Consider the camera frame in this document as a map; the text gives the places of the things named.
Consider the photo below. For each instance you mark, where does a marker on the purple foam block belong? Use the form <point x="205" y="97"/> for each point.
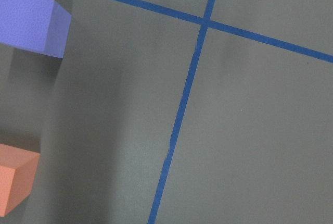
<point x="39" y="26"/>

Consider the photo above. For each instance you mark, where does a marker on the orange foam block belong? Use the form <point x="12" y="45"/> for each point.
<point x="18" y="169"/>

